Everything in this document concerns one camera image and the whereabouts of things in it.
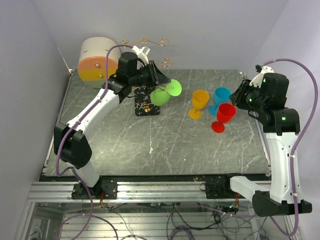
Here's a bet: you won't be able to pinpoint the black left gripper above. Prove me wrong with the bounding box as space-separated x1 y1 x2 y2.
130 61 173 89

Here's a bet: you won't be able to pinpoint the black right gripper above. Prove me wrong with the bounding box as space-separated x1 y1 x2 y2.
229 78 268 113

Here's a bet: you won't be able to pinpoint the blue plastic wine glass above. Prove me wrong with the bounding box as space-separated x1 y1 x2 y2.
208 87 231 116

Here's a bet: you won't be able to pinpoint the red plastic wine glass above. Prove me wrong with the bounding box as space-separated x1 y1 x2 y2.
211 103 236 133

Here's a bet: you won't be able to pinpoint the green plastic wine glass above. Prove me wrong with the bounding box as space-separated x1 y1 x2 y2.
150 79 182 106

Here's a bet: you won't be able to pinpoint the orange plastic wine glass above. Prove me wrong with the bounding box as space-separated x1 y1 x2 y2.
188 89 210 120

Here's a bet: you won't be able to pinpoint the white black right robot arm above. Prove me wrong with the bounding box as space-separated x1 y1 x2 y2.
220 72 313 217

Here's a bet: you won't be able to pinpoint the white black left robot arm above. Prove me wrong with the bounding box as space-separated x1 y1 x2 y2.
53 52 171 199

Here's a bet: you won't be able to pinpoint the round white drawer cabinet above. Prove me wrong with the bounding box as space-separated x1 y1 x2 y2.
77 37 121 89

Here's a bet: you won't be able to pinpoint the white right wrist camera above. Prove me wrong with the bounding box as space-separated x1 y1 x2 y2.
249 64 274 88

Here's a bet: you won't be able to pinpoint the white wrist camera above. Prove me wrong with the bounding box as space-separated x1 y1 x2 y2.
249 64 274 88
131 45 151 64

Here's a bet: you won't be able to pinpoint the gold wire glass rack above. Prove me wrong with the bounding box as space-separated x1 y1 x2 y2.
121 37 169 117

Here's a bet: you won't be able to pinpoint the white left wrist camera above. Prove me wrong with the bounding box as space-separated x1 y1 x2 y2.
131 45 151 64

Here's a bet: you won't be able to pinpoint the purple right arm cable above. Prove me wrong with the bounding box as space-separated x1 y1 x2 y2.
261 58 320 237

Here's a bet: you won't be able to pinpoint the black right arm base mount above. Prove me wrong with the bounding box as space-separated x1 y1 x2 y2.
199 173 245 199

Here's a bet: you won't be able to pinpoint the aluminium rail frame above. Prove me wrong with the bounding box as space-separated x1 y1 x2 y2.
14 181 301 240

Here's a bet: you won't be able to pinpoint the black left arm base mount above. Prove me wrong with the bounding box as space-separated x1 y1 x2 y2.
71 178 118 200

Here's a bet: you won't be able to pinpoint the loose cables under frame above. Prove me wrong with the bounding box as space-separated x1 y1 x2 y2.
99 201 276 240

